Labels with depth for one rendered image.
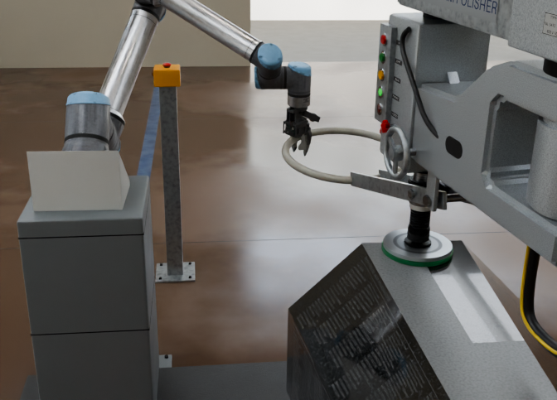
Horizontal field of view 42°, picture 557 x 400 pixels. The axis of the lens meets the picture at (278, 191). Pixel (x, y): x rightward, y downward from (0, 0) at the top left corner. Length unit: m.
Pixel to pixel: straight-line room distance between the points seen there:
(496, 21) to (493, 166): 0.33
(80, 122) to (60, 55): 6.05
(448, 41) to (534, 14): 0.54
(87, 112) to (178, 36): 5.90
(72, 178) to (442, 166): 1.20
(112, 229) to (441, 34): 1.20
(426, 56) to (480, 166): 0.40
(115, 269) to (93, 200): 0.24
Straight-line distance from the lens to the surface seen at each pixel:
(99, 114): 2.60
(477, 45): 2.08
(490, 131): 1.74
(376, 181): 2.42
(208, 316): 3.49
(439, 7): 1.89
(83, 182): 2.48
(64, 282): 2.56
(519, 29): 1.57
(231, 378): 3.07
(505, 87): 1.66
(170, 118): 3.51
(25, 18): 8.61
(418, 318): 1.99
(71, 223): 2.46
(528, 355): 1.92
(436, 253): 2.28
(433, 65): 2.03
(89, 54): 8.56
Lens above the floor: 1.83
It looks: 22 degrees down
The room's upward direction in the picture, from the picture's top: 1 degrees clockwise
